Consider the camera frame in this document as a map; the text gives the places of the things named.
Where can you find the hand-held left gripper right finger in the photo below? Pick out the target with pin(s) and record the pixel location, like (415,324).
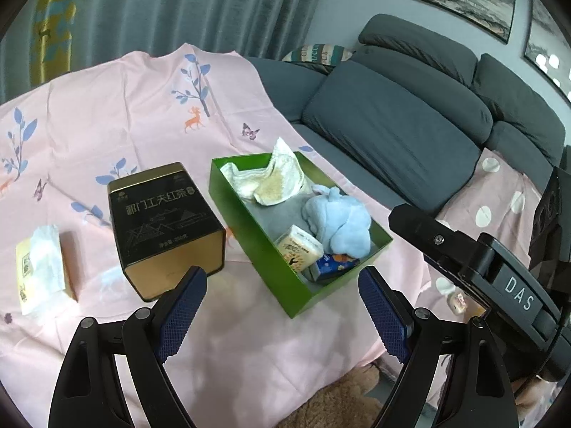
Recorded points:
(383,316)

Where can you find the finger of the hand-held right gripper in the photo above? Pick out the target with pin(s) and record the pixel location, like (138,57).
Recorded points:
(439,245)

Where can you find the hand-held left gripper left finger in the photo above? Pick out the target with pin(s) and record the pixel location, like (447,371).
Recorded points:
(183,316)

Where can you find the blue orange packet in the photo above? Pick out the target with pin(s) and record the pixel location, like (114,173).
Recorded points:
(330,267)

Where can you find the black gold tea tin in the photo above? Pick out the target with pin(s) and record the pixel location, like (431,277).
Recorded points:
(165,232)

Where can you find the green box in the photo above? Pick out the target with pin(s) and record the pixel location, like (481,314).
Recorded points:
(267,272)

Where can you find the blue pink plush toy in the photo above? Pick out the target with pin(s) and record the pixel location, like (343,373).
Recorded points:
(339,223)

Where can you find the small tissue pack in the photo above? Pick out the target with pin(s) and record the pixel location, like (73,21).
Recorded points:
(299,249)

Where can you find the pale yellow cloth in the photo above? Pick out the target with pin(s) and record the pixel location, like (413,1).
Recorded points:
(272,187)

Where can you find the pink polka dot cloth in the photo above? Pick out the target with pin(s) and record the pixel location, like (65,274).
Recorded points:
(504,187)

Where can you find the brown fluffy rug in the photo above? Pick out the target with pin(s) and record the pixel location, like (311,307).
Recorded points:
(339,392)

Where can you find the grey sofa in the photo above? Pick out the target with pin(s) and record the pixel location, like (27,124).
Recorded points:
(401,120)

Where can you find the large yellow tissue pack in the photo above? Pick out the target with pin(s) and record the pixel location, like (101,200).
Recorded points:
(40,272)

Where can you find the pink printed sheet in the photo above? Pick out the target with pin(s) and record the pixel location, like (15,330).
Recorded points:
(111,120)

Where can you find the striped cushion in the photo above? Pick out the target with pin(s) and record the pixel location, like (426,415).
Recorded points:
(316,53)

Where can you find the grey yellow patterned curtain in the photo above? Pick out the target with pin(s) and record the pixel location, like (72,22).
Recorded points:
(178,4)

